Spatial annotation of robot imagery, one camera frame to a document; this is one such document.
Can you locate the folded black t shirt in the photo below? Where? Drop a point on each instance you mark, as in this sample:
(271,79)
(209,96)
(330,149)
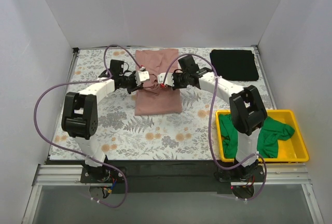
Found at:
(234,65)

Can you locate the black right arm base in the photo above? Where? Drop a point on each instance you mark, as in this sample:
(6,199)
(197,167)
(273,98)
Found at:
(240,174)

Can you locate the yellow plastic bin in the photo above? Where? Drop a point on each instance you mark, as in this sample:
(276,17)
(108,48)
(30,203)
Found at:
(291,150)

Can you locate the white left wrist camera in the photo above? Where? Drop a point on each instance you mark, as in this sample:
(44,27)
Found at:
(142,75)

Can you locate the pink t shirt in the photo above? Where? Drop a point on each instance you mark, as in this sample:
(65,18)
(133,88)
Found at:
(153,99)

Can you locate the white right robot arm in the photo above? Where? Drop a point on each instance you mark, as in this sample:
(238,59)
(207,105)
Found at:
(247,110)

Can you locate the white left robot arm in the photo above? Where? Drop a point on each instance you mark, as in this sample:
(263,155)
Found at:
(80,112)

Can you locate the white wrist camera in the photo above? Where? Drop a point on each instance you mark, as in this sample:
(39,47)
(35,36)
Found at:
(142,75)
(165,80)

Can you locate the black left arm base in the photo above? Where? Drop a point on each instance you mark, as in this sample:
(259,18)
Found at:
(114,174)

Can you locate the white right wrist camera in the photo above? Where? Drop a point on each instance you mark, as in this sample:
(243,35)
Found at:
(165,80)

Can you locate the green t shirt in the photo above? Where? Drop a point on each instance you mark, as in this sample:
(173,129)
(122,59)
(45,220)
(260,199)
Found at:
(268,138)

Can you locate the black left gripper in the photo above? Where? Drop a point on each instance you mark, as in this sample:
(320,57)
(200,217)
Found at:
(136,85)

